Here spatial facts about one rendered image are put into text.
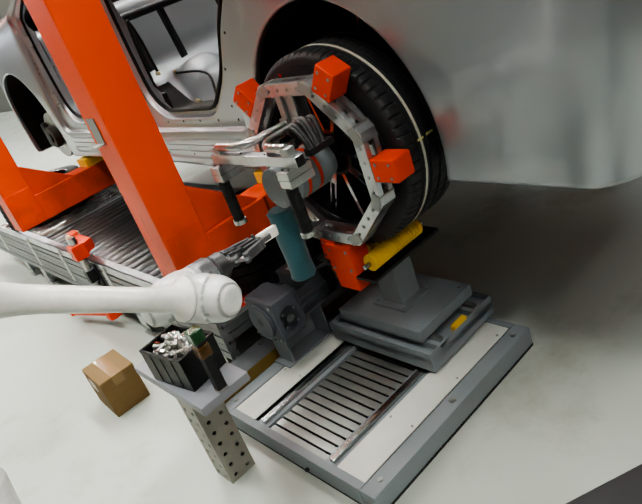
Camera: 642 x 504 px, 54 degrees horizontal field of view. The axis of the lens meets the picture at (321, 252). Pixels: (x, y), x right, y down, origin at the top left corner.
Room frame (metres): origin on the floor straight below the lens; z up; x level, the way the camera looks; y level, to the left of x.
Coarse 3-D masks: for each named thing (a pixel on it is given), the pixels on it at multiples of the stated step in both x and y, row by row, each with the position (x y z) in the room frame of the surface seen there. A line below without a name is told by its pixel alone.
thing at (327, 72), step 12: (324, 60) 1.75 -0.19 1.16; (336, 60) 1.75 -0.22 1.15; (324, 72) 1.71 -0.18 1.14; (336, 72) 1.71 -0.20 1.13; (348, 72) 1.73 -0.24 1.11; (312, 84) 1.76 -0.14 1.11; (324, 84) 1.72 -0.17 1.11; (336, 84) 1.72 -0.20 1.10; (324, 96) 1.73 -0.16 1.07; (336, 96) 1.74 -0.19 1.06
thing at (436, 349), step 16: (464, 304) 1.88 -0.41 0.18; (480, 304) 1.86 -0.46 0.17; (336, 320) 2.11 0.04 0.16; (448, 320) 1.87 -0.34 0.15; (464, 320) 1.80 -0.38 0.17; (480, 320) 1.84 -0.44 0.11; (336, 336) 2.09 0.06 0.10; (352, 336) 2.00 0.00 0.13; (368, 336) 1.92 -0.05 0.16; (384, 336) 1.91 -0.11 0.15; (400, 336) 1.86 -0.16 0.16; (432, 336) 1.76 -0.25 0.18; (448, 336) 1.75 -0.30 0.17; (464, 336) 1.79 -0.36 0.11; (384, 352) 1.88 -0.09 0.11; (400, 352) 1.80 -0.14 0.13; (416, 352) 1.74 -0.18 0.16; (432, 352) 1.70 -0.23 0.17; (448, 352) 1.74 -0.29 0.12; (432, 368) 1.69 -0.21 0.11
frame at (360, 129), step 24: (264, 96) 1.96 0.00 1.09; (312, 96) 1.78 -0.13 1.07; (264, 120) 2.08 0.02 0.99; (336, 120) 1.72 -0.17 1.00; (360, 120) 1.71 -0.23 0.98; (360, 144) 1.67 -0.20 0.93; (264, 168) 2.09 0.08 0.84; (384, 192) 1.68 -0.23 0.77; (312, 216) 2.02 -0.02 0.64; (336, 240) 1.88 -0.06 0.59; (360, 240) 1.78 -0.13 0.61
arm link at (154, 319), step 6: (180, 270) 1.43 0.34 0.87; (186, 270) 1.42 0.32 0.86; (192, 270) 1.42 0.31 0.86; (168, 276) 1.40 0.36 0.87; (174, 276) 1.38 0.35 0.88; (156, 282) 1.39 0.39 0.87; (162, 282) 1.37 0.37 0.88; (168, 282) 1.36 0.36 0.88; (144, 318) 1.34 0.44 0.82; (150, 318) 1.32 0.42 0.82; (156, 318) 1.32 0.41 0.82; (162, 318) 1.32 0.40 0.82; (168, 318) 1.32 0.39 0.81; (174, 318) 1.34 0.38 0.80; (150, 324) 1.34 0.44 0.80; (156, 324) 1.32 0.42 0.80; (162, 324) 1.33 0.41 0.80; (168, 324) 1.34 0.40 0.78
